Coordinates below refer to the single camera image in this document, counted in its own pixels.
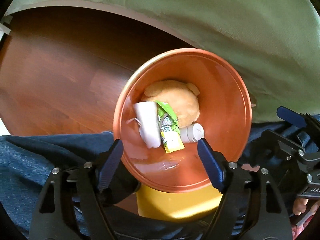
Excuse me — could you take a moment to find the green yellow snack wrapper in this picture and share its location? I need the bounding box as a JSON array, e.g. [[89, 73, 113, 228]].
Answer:
[[156, 100, 184, 153]]

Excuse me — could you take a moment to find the yellow stool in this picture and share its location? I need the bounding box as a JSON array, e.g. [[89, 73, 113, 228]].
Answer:
[[136, 185, 222, 223]]

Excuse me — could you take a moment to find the blue jeans leg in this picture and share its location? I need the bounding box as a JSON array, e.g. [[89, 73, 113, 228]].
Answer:
[[0, 114, 320, 240]]

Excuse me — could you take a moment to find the white bottle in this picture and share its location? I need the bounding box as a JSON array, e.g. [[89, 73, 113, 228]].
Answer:
[[180, 123, 204, 143]]

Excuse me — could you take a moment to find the green bed blanket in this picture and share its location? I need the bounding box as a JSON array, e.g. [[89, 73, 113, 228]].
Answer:
[[1, 0, 319, 122]]

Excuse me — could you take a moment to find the person's right hand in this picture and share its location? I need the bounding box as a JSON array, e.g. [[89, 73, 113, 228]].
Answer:
[[292, 198, 319, 216]]

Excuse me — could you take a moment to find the white paper box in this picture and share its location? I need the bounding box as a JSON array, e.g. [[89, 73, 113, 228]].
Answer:
[[133, 101, 161, 148]]

